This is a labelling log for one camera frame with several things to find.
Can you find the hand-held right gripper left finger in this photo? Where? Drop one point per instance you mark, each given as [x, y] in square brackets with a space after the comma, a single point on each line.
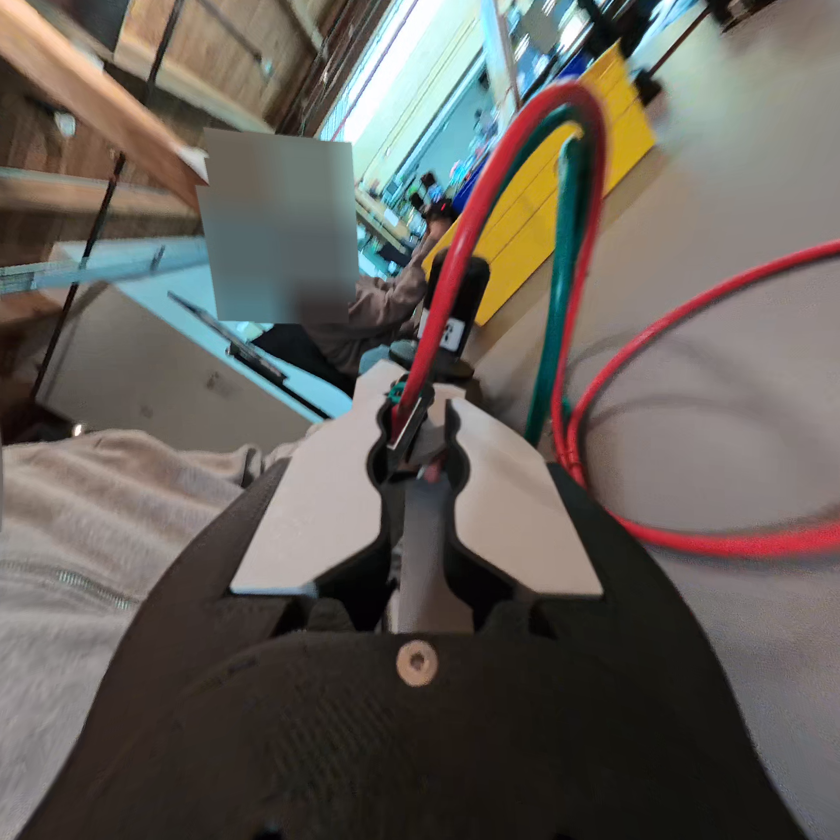
[315, 518]

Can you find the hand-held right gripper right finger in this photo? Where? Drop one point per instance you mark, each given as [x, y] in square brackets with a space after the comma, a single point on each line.
[518, 525]

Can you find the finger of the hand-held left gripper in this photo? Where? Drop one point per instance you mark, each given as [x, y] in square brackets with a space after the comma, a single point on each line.
[380, 379]

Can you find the yellow plastic bin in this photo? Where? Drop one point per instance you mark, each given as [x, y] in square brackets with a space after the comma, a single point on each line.
[518, 229]

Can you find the person's grey sweatshirt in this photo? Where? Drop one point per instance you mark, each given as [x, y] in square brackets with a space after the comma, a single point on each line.
[98, 525]

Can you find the wooden beam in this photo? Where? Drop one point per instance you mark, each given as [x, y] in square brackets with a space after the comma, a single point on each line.
[79, 85]

